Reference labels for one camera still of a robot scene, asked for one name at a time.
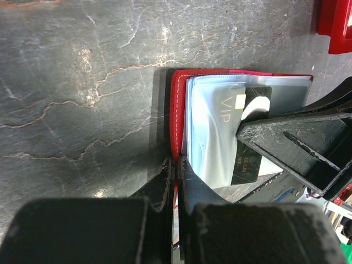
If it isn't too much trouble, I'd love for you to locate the red plastic bin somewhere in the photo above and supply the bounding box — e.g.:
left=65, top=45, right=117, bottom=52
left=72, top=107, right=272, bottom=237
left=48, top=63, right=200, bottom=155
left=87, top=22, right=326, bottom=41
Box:
left=317, top=0, right=351, bottom=54

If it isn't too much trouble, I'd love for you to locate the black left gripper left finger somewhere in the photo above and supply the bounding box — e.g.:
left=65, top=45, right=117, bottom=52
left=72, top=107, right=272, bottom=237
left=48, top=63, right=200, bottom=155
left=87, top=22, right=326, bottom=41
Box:
left=1, top=158, right=174, bottom=263

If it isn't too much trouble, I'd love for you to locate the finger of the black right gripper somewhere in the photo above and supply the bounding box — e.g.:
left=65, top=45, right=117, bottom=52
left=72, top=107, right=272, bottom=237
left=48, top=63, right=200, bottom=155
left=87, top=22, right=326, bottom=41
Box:
left=236, top=111, right=351, bottom=201
left=272, top=77, right=351, bottom=118

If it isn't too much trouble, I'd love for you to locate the black credit card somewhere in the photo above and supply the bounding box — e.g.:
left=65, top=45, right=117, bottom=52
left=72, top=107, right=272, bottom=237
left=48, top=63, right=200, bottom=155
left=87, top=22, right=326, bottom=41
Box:
left=214, top=86, right=272, bottom=188

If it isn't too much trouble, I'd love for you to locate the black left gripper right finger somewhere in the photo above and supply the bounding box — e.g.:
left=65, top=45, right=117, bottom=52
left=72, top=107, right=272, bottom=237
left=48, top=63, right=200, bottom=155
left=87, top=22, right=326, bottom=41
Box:
left=177, top=156, right=348, bottom=263

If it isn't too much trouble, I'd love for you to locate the red leather card holder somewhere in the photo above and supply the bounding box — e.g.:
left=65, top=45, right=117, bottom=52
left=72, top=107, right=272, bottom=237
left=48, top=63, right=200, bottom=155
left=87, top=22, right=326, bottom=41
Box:
left=169, top=69, right=313, bottom=192

